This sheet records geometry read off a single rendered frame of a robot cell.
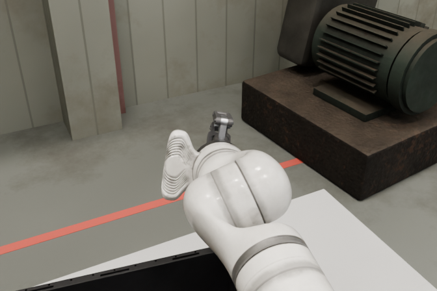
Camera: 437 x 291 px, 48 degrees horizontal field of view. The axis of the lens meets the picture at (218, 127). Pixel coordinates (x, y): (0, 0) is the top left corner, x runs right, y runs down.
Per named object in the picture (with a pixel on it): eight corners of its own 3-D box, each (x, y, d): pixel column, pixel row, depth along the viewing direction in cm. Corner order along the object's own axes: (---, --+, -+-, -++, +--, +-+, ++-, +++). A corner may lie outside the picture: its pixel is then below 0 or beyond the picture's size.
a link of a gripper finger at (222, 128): (228, 150, 70) (226, 148, 72) (233, 117, 70) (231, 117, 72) (211, 147, 70) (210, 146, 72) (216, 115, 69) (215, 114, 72)
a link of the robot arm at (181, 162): (169, 128, 65) (169, 132, 58) (253, 140, 66) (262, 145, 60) (158, 195, 65) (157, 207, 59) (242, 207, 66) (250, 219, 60)
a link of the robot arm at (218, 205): (167, 175, 49) (207, 288, 38) (247, 138, 49) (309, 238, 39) (190, 218, 53) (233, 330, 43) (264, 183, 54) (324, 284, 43)
